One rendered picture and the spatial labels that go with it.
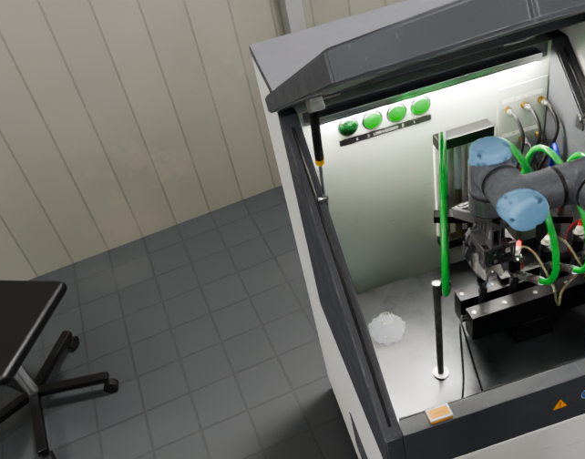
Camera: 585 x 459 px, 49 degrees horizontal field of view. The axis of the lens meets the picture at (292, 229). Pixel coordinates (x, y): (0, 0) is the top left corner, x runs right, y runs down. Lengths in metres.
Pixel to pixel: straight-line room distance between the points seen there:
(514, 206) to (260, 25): 2.32
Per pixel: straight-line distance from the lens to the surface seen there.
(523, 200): 1.15
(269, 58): 1.62
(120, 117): 3.31
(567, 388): 1.55
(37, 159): 3.38
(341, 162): 1.56
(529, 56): 1.61
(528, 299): 1.63
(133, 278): 3.45
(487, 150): 1.23
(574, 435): 1.74
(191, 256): 3.43
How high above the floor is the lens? 2.18
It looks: 40 degrees down
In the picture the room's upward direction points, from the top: 14 degrees counter-clockwise
